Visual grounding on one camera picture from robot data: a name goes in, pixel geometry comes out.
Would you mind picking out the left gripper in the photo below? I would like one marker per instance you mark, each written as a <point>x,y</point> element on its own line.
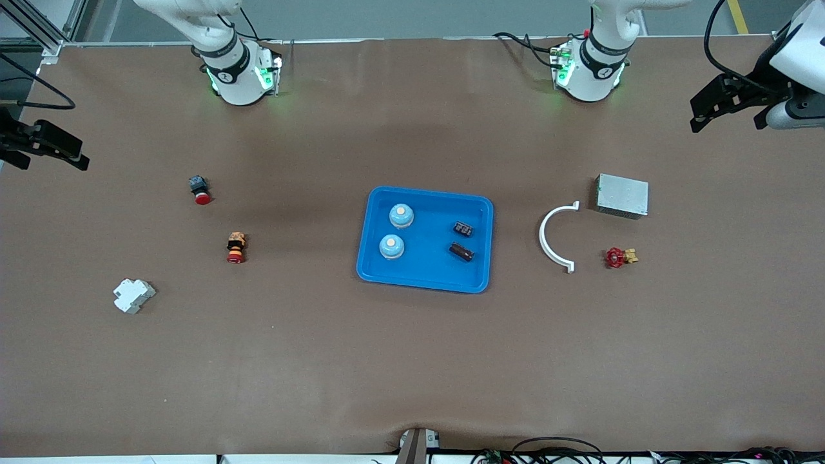
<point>758,89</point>

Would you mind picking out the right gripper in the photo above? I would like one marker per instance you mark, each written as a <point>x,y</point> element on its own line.
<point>11,139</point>

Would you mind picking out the small black relay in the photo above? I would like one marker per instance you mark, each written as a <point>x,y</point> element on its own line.
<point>462,228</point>

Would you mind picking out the dark brown rectangular chip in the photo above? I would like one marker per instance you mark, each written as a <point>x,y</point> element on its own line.
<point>461,251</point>

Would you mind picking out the blue bell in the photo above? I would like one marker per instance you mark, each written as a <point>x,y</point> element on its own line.
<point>391,247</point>
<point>401,216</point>

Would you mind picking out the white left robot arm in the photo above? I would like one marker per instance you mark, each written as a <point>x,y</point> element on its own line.
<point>590,77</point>

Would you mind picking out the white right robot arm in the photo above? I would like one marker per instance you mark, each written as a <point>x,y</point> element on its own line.
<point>235,77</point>

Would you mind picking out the blue plastic tray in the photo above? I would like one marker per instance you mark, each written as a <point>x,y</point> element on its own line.
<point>425,270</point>

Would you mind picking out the grey metal power supply box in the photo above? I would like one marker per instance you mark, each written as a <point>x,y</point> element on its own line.
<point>622,195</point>

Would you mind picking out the white circuit breaker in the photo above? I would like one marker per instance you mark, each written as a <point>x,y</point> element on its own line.
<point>133,295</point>

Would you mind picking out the white curved plastic clip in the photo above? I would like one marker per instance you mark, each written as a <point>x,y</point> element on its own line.
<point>542,237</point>

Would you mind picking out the red push button switch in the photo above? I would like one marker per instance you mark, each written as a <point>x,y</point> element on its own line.
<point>200,189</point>

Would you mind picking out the grey camera stand mount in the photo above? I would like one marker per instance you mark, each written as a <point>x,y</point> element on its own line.
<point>412,448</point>

